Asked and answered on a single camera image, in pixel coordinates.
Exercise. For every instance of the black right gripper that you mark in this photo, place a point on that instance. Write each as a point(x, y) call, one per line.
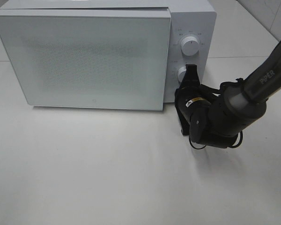
point(192, 96)

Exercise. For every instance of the white microwave knob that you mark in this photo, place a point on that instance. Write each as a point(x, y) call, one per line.
point(181, 73)
point(190, 45)

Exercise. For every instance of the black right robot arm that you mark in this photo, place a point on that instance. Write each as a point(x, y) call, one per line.
point(217, 117)

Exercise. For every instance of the white microwave oven body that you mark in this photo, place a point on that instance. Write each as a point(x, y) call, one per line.
point(188, 17)

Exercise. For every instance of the black wrist camera with heatsink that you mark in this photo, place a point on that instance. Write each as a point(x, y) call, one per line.
point(184, 119)

